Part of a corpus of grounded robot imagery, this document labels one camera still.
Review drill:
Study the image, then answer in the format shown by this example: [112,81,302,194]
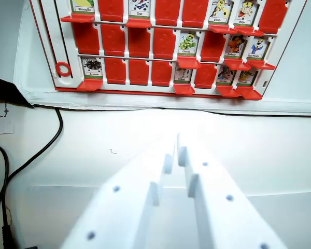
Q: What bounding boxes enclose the red card flap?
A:
[128,26,151,59]

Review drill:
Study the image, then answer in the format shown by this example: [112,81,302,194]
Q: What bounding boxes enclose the white printed paper label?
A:
[0,102,14,135]

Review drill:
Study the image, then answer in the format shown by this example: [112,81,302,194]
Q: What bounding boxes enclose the thin black cable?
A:
[32,104,311,118]

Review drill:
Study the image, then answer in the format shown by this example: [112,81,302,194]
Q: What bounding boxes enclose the red and white game board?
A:
[28,0,308,101]

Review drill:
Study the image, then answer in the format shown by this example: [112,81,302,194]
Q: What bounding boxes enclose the looped black cable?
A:
[0,144,10,224]

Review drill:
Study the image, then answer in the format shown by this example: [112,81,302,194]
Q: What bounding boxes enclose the thick black cable with plug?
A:
[0,106,64,249]

